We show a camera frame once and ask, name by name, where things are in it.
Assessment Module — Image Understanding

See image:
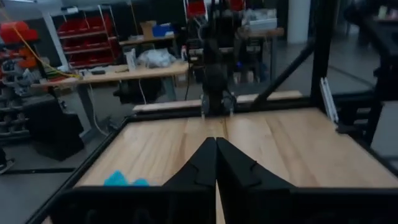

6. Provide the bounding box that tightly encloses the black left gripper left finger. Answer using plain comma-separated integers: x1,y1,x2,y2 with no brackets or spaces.
49,137,218,224

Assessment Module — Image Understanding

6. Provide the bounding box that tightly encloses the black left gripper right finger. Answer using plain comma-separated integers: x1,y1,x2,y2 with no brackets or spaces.
216,137,398,224

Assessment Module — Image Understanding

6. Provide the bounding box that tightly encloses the blue microfiber towel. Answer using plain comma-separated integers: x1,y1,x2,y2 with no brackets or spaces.
103,169,150,187

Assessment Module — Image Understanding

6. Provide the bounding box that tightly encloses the black computer tower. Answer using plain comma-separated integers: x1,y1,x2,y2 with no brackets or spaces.
24,98,85,162

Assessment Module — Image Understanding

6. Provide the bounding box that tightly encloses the black duffel bag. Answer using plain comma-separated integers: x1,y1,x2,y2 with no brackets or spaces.
113,78,163,106

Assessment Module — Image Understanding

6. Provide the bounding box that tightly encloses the long wooden-top desk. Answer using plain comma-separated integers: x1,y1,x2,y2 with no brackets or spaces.
30,60,190,91

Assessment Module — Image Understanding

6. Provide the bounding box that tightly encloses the white plastic bag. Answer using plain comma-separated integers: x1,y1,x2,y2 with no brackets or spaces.
137,48,177,69

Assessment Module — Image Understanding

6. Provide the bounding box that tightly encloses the brown cardboard box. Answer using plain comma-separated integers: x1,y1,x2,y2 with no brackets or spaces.
139,20,158,40

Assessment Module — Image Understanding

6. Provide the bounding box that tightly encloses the small wooden-top table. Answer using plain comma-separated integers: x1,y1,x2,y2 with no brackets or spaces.
238,27,286,83

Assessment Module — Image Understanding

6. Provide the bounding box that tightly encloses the white shelf with red bins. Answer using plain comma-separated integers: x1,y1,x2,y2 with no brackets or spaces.
42,4,121,70

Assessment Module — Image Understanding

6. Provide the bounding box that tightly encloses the blue plastic crate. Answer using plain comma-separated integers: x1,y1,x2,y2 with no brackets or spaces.
151,23,174,38

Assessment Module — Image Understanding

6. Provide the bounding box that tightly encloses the white round pillar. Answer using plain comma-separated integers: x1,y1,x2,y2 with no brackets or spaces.
287,0,312,45

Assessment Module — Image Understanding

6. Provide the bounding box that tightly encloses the white floor cable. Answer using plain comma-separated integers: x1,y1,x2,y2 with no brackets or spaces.
88,83,110,137

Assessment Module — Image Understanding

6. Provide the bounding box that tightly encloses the silver aluminium bracket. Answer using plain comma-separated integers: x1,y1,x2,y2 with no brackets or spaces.
319,77,340,124

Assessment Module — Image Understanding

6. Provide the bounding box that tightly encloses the grey desk leg frame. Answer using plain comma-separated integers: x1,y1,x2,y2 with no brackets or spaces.
75,76,178,141

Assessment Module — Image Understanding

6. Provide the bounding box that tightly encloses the yellow hanging rope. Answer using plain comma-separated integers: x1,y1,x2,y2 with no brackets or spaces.
0,7,81,80

